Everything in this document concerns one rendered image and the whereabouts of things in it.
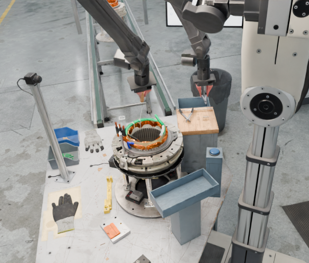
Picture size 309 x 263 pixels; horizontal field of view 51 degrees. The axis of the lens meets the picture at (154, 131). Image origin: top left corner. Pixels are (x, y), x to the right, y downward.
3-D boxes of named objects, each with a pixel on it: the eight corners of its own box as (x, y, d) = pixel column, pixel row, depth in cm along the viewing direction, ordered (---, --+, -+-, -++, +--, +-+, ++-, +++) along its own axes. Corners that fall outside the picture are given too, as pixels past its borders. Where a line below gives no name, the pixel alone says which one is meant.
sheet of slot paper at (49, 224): (45, 192, 168) (45, 191, 168) (82, 185, 170) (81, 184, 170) (39, 242, 144) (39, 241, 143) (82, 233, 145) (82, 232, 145)
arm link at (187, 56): (202, 48, 135) (209, 38, 140) (177, 46, 140) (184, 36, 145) (204, 72, 143) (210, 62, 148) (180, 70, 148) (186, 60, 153)
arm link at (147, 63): (146, 66, 112) (151, 55, 115) (127, 61, 113) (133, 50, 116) (146, 79, 118) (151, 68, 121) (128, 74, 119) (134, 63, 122)
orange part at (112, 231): (103, 229, 144) (102, 227, 144) (112, 223, 147) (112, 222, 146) (111, 239, 140) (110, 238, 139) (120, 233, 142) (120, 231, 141)
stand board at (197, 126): (176, 112, 170) (176, 109, 169) (212, 110, 169) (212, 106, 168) (178, 135, 154) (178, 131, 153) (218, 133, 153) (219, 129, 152)
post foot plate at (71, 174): (76, 172, 179) (76, 171, 178) (69, 183, 172) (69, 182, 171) (62, 170, 181) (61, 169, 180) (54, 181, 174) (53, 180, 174)
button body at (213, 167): (205, 196, 157) (206, 157, 142) (206, 186, 162) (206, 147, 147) (220, 197, 155) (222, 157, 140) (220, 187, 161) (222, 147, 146)
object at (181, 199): (167, 256, 133) (162, 211, 116) (155, 237, 141) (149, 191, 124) (217, 230, 141) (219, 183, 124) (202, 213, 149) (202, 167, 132)
